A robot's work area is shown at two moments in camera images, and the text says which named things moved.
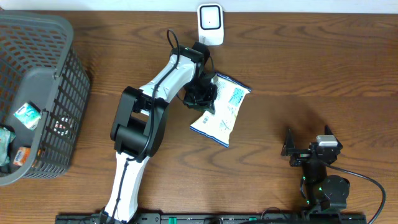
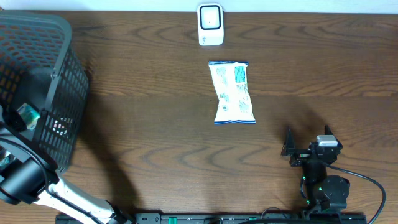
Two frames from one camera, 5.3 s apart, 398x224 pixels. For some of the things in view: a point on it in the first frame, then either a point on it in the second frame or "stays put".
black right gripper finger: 289,145 stays put
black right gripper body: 301,157 stays put
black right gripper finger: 328,131 stays put
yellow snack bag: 217,126 -> 235,105
